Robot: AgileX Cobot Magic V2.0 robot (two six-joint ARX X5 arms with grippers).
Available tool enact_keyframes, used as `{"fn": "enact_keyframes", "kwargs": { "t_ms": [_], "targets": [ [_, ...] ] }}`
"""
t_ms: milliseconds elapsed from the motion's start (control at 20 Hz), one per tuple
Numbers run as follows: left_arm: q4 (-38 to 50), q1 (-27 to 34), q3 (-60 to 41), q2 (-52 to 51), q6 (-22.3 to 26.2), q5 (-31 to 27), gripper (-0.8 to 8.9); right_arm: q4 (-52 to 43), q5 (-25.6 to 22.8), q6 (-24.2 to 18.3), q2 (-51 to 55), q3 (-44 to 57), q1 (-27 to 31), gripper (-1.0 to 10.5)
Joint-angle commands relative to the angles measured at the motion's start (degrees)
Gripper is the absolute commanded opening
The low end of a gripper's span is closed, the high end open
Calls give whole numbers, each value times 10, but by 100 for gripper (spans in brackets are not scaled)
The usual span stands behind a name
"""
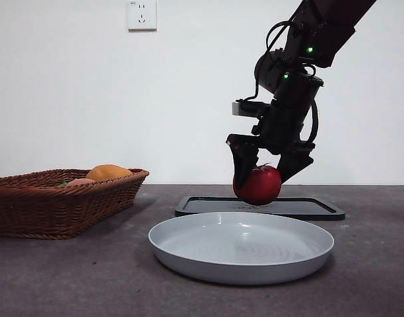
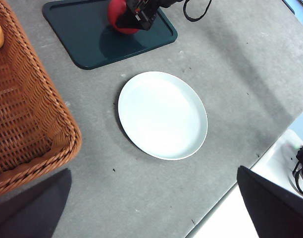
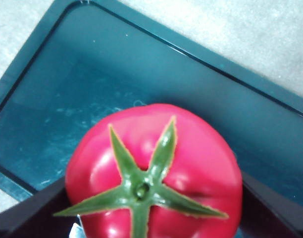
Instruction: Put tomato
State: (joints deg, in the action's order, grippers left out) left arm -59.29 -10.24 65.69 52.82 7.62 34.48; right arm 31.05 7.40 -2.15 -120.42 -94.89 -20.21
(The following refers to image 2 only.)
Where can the red tomato with green stem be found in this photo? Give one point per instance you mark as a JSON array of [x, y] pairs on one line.
[[114, 12]]

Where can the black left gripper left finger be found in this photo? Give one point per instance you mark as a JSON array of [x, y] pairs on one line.
[[30, 213]]

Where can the white round plate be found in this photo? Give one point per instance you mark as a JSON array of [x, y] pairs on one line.
[[161, 116]]

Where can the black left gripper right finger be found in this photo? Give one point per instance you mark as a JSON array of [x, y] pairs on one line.
[[277, 213]]

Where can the dark rectangular tray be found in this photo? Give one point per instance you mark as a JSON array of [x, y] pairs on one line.
[[79, 37]]

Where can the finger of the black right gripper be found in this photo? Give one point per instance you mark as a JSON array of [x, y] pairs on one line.
[[131, 22]]

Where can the brown wicker basket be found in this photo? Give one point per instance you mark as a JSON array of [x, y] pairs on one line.
[[22, 111]]

